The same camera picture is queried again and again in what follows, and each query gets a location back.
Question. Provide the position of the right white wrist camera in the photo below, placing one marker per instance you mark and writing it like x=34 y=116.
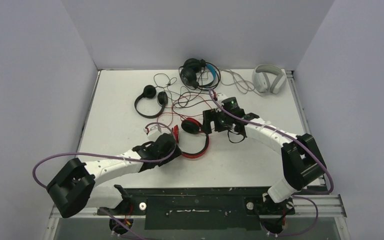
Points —
x=219 y=97

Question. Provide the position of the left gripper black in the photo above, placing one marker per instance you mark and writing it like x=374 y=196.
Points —
x=177 y=153

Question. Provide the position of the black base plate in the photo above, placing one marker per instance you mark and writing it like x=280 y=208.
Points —
x=201 y=208

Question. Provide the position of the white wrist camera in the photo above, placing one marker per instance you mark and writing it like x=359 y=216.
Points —
x=154 y=130
x=219 y=97

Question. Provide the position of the red black headphones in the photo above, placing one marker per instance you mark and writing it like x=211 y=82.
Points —
x=197 y=143

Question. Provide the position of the white grey headphones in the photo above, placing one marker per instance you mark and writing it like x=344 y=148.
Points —
x=268 y=78

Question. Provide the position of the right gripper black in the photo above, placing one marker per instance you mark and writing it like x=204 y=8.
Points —
x=208 y=120

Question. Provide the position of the black blue headphones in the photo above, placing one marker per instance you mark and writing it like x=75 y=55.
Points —
x=191 y=74

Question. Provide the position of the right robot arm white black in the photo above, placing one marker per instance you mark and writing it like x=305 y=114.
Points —
x=301 y=159

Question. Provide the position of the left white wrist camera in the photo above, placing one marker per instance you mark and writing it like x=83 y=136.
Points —
x=154 y=130

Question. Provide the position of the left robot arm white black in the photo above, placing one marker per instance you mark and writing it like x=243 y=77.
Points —
x=79 y=185

